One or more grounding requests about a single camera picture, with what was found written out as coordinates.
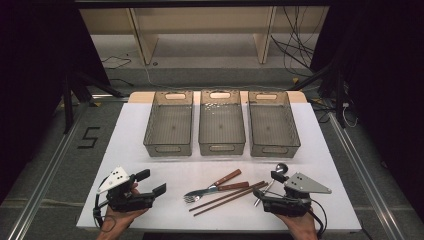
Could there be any wooden-handled metal fork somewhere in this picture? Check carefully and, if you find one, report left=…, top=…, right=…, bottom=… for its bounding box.
left=183, top=168, right=243, bottom=204

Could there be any light wooden desk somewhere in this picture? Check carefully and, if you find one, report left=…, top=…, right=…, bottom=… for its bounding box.
left=79, top=5, right=330, bottom=66

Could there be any person's right hand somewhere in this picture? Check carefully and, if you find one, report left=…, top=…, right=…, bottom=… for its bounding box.
left=275, top=209, right=318, bottom=235

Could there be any smoky clear plastic bin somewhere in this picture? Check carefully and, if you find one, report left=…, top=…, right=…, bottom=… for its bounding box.
left=143, top=90, right=194, bottom=158
left=198, top=89, right=247, bottom=157
left=247, top=90, right=302, bottom=159

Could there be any brown wooden chopstick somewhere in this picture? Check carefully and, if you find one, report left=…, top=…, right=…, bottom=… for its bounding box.
left=188, top=180, right=267, bottom=213
left=193, top=182, right=270, bottom=218

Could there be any black floor cable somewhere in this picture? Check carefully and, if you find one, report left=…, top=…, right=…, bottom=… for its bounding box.
left=100, top=55, right=135, bottom=88

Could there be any black curtain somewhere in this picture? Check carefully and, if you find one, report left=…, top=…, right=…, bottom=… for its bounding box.
left=309, top=0, right=424, bottom=214
left=0, top=0, right=111, bottom=201

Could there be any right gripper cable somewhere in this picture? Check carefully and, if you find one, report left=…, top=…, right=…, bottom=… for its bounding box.
left=309, top=198, right=329, bottom=238

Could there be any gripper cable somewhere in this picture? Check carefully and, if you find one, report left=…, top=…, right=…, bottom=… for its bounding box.
left=309, top=198, right=329, bottom=238
left=92, top=194, right=113, bottom=229

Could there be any bundle of black cables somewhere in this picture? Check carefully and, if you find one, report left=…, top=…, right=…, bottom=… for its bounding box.
left=270, top=5, right=317, bottom=78

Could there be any black metal stand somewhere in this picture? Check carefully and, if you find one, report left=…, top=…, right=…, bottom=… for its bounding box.
left=60, top=70, right=125, bottom=135
left=289, top=54, right=349, bottom=130

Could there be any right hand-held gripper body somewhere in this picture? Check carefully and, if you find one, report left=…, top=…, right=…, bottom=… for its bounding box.
left=262, top=172, right=333, bottom=218

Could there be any metal spoon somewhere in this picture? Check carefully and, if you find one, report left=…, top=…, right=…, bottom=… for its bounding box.
left=253, top=162, right=290, bottom=208

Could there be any aluminium floor rail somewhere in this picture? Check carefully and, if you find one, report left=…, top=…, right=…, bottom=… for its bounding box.
left=6, top=102, right=88, bottom=240
left=327, top=112, right=407, bottom=240

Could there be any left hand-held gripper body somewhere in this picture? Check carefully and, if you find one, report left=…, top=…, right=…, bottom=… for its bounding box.
left=96, top=165, right=158, bottom=213

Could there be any person's left hand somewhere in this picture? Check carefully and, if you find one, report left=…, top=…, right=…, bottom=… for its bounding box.
left=99, top=205, right=149, bottom=235

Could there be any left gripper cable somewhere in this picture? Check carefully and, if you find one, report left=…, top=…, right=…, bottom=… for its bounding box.
left=92, top=194, right=113, bottom=229

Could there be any wooden-handled table knife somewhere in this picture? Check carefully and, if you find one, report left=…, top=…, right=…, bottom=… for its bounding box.
left=184, top=181, right=250, bottom=198

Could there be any white floor cable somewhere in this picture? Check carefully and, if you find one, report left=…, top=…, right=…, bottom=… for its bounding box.
left=142, top=62, right=204, bottom=92

